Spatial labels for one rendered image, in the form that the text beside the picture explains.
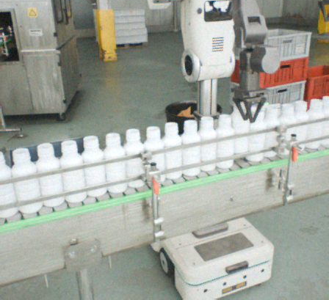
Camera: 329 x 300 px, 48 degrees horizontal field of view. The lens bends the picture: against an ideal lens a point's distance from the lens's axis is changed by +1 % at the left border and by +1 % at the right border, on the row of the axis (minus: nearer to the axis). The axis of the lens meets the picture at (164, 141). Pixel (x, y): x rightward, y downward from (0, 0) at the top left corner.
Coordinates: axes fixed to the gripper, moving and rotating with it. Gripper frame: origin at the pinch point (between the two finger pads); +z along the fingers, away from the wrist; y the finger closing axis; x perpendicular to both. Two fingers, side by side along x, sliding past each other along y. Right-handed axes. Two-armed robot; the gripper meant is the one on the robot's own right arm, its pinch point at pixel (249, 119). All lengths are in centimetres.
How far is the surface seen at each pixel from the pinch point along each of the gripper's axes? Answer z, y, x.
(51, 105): 58, -376, -24
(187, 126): -0.2, -2.9, -18.9
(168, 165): 10.7, -3.6, -25.3
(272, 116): 1.4, -2.9, 10.7
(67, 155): 2, -3, -53
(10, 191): 9, -3, -68
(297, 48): 1, -181, 178
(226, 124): 1.0, -2.1, -6.5
